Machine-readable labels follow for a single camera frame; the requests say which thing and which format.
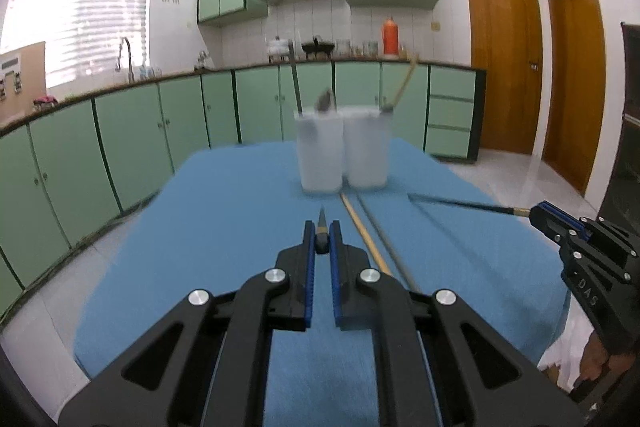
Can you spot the white divided utensil holder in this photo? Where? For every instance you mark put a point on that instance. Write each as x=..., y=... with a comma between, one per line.
x=345, y=147

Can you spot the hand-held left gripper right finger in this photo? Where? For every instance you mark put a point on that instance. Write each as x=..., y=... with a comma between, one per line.
x=336, y=282

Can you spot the black wok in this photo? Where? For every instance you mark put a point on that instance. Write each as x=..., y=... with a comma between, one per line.
x=317, y=48

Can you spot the person's white clothing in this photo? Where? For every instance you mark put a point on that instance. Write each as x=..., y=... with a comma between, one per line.
x=567, y=342

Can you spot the white window blind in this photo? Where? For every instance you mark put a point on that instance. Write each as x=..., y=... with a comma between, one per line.
x=80, y=7

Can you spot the chrome sink faucet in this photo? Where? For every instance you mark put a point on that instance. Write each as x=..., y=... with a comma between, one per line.
x=127, y=57

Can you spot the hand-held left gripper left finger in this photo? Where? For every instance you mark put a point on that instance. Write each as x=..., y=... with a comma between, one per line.
x=311, y=277

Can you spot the green lower kitchen cabinets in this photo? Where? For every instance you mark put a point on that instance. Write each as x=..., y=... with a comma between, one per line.
x=130, y=142

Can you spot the black chopstick with pale end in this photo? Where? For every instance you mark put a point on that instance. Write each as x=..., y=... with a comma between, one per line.
x=465, y=204

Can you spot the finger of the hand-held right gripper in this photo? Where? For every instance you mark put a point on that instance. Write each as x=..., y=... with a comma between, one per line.
x=552, y=224
x=567, y=216

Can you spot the white cooking pot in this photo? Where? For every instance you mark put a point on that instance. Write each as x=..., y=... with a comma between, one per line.
x=278, y=48

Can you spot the wooden door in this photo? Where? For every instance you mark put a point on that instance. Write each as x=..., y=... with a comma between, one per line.
x=575, y=77
x=502, y=57

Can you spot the orange thermos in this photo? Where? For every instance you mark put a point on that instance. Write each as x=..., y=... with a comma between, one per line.
x=390, y=37

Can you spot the red cloth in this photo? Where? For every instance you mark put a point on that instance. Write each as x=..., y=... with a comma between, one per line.
x=44, y=101

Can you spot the blue tablecloth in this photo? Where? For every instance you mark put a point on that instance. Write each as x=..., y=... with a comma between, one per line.
x=225, y=217

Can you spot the cardboard board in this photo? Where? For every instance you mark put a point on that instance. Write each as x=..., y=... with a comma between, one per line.
x=22, y=77

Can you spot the person's right hand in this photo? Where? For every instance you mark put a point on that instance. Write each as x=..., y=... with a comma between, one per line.
x=595, y=357

